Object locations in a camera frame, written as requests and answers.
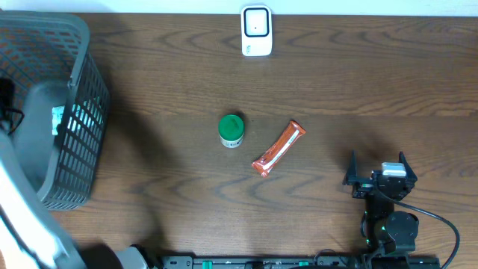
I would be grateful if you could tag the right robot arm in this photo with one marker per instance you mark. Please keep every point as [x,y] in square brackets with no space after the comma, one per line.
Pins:
[390,234]

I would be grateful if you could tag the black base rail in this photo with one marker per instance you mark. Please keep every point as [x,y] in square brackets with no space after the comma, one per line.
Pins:
[322,261]

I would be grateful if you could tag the white barcode scanner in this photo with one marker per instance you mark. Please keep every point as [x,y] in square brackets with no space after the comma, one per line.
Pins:
[256,31]

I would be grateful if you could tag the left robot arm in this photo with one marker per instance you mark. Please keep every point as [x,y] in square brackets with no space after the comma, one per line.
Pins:
[30,236]

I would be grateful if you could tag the grey plastic mesh basket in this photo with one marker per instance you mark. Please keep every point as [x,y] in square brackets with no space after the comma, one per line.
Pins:
[54,104]

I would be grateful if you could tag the orange snack bar wrapper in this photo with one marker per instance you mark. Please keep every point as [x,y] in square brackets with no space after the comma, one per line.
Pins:
[269,159]

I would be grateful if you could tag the green lid jar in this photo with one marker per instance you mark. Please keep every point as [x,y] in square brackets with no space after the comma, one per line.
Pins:
[231,131]

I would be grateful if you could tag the teal wet wipes pack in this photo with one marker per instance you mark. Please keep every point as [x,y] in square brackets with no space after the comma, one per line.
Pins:
[85,118]

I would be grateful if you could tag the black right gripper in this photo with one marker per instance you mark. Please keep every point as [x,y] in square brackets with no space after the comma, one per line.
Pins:
[364,185]

